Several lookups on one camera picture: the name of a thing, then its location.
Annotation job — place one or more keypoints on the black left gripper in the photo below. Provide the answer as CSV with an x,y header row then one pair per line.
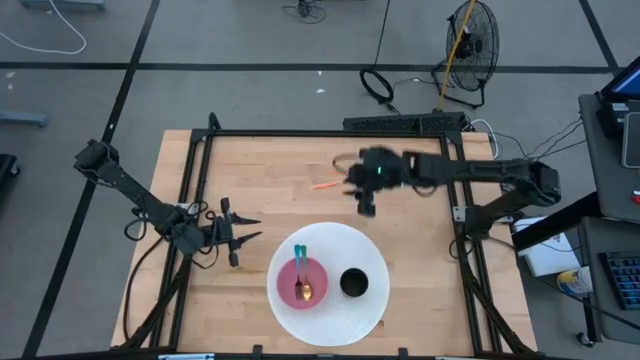
x,y
225,232

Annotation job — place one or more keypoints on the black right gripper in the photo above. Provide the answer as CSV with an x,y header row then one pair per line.
x,y
375,170

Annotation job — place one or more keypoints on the pink round bowl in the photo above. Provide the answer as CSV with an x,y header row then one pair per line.
x,y
287,282

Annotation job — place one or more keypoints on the black cup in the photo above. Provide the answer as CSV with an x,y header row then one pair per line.
x,y
354,282

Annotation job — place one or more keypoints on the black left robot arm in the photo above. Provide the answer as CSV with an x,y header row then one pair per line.
x,y
130,187

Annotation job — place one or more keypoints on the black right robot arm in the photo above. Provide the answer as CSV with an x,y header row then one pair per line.
x,y
475,170

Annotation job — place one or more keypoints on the orange straw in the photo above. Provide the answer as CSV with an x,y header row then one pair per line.
x,y
322,186

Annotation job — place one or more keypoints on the black perforated box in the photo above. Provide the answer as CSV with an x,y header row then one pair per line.
x,y
400,123

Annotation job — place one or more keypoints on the large white round plate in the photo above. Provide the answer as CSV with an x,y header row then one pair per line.
x,y
330,325

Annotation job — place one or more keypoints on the black floor fan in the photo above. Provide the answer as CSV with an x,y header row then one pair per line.
x,y
471,47

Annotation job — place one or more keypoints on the white box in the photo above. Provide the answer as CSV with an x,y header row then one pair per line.
x,y
547,257

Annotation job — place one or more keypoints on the black desk crossbar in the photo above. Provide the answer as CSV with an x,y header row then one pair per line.
x,y
560,221

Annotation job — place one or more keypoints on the wipes canister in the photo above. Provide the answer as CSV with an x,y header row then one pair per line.
x,y
575,281

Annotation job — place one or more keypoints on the grey floor foot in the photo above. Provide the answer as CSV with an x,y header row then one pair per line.
x,y
22,118

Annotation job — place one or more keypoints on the grey desk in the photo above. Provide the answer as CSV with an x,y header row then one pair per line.
x,y
615,200

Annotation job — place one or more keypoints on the black desk device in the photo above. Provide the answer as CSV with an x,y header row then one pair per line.
x,y
611,117

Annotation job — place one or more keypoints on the black desk caster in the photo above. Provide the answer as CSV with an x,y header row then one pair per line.
x,y
585,339

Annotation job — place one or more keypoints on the grey tablet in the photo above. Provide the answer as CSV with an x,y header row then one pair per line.
x,y
632,140

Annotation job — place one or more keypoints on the grey equipment base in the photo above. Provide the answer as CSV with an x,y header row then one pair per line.
x,y
60,4

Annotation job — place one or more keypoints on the black keyboard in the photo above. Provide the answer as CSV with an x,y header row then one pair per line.
x,y
625,280

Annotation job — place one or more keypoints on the monitor with blue screen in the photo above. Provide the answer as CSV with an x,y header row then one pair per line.
x,y
625,84

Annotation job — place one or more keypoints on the black metal table frame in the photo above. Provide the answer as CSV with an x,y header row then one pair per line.
x,y
325,133

